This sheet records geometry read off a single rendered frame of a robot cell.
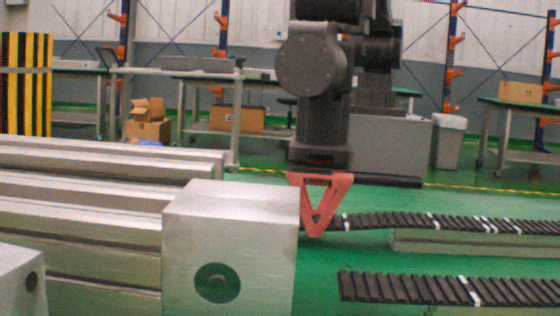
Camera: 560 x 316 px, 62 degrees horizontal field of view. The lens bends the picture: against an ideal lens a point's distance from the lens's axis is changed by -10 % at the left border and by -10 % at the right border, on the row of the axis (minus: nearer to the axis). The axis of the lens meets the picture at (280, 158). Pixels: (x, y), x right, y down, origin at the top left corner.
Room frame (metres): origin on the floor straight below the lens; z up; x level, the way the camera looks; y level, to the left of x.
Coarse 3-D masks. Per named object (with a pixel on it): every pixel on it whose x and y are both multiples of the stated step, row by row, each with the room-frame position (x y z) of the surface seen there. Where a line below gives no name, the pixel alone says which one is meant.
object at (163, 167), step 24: (0, 144) 0.59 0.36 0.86; (24, 144) 0.59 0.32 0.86; (48, 144) 0.59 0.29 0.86; (72, 144) 0.59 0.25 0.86; (96, 144) 0.59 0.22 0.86; (120, 144) 0.60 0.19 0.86; (0, 168) 0.53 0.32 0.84; (24, 168) 0.53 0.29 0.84; (48, 168) 0.53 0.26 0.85; (72, 168) 0.51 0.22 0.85; (96, 168) 0.51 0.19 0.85; (120, 168) 0.51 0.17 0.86; (144, 168) 0.51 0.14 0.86; (168, 168) 0.51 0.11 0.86; (192, 168) 0.51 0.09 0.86; (216, 168) 0.58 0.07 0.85
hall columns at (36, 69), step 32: (0, 0) 3.27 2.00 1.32; (32, 0) 3.25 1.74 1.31; (0, 32) 3.24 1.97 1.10; (32, 32) 3.25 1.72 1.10; (0, 64) 3.24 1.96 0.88; (32, 64) 3.26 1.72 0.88; (0, 96) 3.24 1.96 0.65; (32, 96) 3.27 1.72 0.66; (0, 128) 3.24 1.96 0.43; (32, 128) 3.27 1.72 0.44
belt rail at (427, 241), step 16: (400, 240) 0.54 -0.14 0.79; (416, 240) 0.54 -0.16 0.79; (432, 240) 0.54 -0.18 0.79; (448, 240) 0.54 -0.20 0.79; (464, 240) 0.53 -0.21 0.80; (480, 240) 0.53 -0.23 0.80; (496, 240) 0.53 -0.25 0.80; (512, 240) 0.53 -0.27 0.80; (528, 240) 0.53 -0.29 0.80; (544, 240) 0.53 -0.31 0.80; (512, 256) 0.53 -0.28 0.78; (528, 256) 0.53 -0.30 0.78; (544, 256) 0.53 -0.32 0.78
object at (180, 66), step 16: (96, 48) 3.29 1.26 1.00; (112, 64) 3.30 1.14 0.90; (128, 64) 3.81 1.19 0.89; (176, 64) 3.48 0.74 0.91; (192, 64) 3.60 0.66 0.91; (208, 64) 3.43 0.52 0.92; (224, 64) 3.43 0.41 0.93; (112, 80) 3.30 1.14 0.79; (128, 80) 3.82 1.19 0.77; (240, 80) 3.42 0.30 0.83; (112, 96) 3.30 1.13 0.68; (240, 96) 3.42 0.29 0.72; (112, 112) 3.30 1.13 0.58; (112, 128) 3.30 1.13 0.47
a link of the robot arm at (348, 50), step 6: (342, 42) 0.53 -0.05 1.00; (342, 48) 0.53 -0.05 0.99; (348, 48) 0.53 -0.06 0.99; (348, 54) 0.53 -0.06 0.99; (354, 54) 0.54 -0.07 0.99; (348, 60) 0.53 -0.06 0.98; (348, 66) 0.53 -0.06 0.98; (348, 72) 0.53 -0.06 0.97; (348, 78) 0.54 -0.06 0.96; (342, 84) 0.53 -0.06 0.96; (348, 84) 0.54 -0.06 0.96; (336, 90) 0.53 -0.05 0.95; (342, 90) 0.53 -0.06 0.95; (348, 90) 0.54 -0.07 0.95; (318, 96) 0.54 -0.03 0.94
